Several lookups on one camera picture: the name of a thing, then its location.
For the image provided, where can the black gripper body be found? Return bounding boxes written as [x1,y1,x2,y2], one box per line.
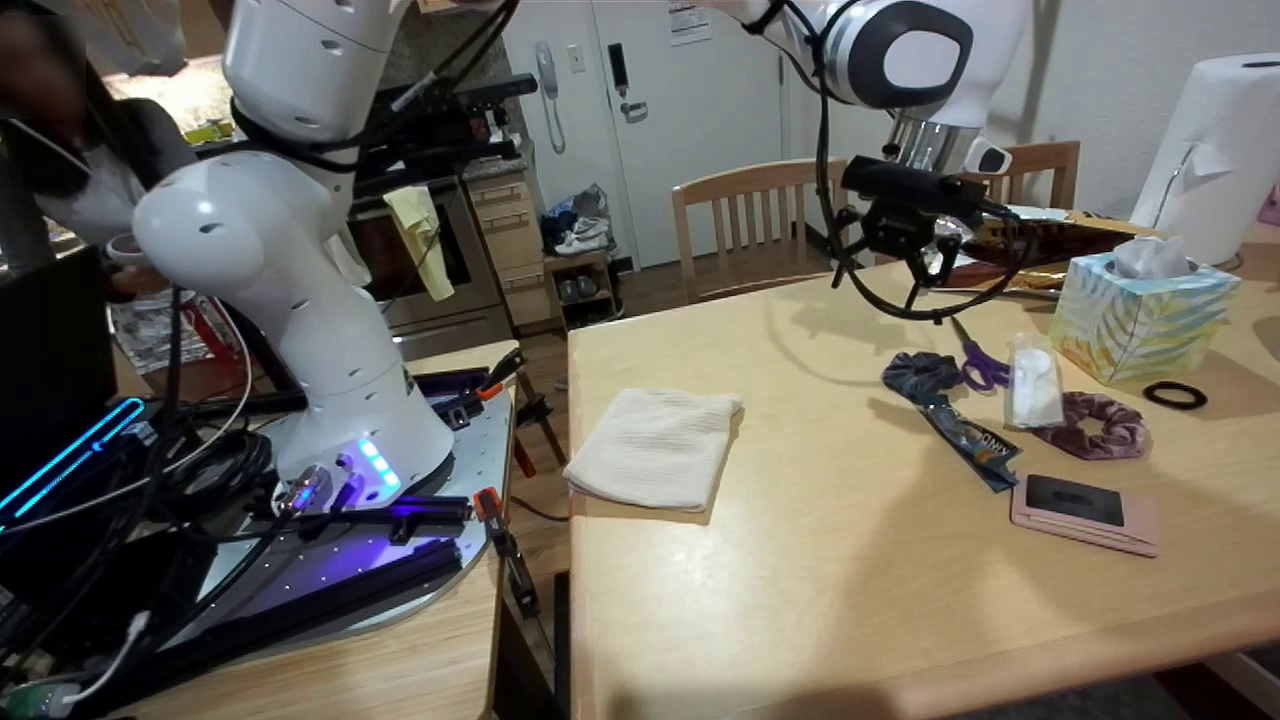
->
[869,208,990,287]

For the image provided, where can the dark blue scrunchie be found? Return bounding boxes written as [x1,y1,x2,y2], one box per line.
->
[879,347,967,406]

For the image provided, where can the dark red scrunchie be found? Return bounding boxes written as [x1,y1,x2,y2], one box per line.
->
[1038,387,1153,463]

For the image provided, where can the wooden chair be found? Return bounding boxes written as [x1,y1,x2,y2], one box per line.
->
[980,136,1090,215]
[669,155,860,297]

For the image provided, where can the white tube packet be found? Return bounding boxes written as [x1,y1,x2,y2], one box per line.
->
[1006,341,1069,438]

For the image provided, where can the striped tissue box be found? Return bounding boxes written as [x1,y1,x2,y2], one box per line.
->
[1048,238,1244,387]

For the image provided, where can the pink phone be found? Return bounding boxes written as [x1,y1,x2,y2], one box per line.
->
[1006,467,1165,564]

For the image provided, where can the white electric water boiler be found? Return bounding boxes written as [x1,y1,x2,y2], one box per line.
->
[1128,48,1280,269]

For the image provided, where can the beige folded towel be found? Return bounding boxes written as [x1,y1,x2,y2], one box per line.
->
[561,386,749,518]

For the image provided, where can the yellow hanging cloth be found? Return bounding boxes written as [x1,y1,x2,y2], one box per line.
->
[380,180,461,310]

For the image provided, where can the black monitor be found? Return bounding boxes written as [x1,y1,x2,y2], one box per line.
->
[0,245,125,473]

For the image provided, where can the black box blue light strip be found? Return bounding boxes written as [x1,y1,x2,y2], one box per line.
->
[0,387,153,529]

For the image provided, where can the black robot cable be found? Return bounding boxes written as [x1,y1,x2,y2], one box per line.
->
[738,0,1062,330]

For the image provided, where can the black hair tie ring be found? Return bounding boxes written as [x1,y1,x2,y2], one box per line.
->
[1139,377,1213,417]

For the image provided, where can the white wall phone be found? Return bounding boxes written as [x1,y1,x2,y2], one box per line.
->
[529,37,574,161]

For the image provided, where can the red handled clamp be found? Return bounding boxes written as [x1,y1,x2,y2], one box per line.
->
[467,483,550,622]

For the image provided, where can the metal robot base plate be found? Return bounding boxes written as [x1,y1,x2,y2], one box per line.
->
[155,367,526,648]

